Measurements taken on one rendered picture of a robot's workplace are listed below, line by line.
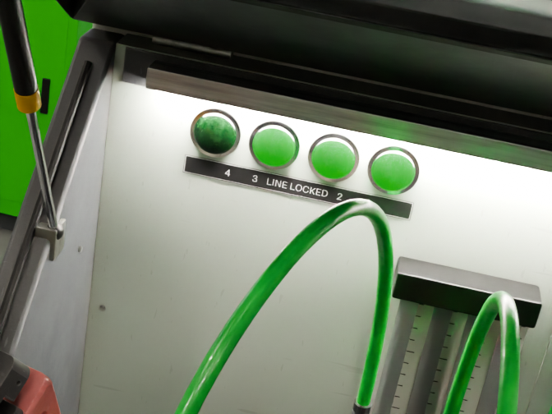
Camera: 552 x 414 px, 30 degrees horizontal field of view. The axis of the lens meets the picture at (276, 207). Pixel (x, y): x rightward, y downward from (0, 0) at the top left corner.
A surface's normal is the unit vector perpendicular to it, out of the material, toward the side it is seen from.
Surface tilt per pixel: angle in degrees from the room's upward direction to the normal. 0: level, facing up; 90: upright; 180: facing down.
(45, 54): 90
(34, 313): 90
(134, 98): 90
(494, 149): 90
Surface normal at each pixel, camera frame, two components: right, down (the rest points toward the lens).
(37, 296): 0.98, 0.21
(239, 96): -0.15, 0.40
